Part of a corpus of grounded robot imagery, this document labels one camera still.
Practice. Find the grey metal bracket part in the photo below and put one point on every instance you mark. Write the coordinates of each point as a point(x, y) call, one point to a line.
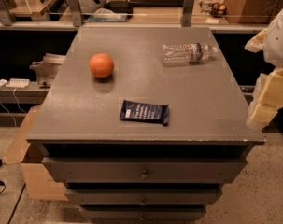
point(47, 69)

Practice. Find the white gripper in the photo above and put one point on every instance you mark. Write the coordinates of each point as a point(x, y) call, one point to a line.
point(278, 42)

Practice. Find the dark blue rxbar wrapper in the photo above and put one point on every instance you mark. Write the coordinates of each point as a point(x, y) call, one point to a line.
point(143, 112)

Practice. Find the metal shelf rail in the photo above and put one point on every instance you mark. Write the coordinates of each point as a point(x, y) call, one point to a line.
point(33, 13)

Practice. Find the white power strip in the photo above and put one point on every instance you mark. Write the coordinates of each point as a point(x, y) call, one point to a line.
point(18, 83)

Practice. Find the black bowl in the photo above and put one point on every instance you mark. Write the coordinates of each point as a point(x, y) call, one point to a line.
point(120, 6)

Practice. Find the clear plastic water bottle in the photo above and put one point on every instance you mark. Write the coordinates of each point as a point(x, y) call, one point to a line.
point(187, 53)

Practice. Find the black keyboard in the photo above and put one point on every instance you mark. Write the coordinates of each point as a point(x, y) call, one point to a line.
point(157, 3)

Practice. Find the background water bottle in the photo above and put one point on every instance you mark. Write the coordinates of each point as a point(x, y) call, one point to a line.
point(206, 6)

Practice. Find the orange ball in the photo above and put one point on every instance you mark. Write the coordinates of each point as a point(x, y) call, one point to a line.
point(101, 65)

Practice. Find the clear plastic bag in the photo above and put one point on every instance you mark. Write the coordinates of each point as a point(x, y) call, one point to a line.
point(103, 14)

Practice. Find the cardboard box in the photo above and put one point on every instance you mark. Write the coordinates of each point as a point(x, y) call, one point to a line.
point(40, 185)

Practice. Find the grey drawer cabinet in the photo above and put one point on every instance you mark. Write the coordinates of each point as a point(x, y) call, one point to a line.
point(132, 138)

